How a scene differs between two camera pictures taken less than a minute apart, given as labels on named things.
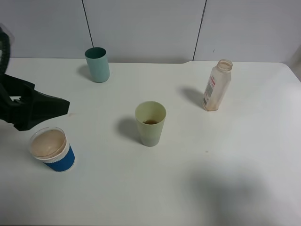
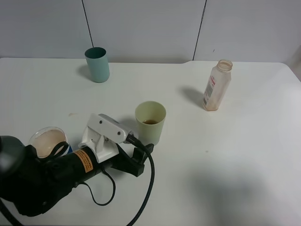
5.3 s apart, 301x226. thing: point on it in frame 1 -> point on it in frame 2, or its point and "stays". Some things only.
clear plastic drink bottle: [218, 82] stays
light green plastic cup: [151, 116] stays
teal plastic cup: [98, 64] stays
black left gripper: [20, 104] -> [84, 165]
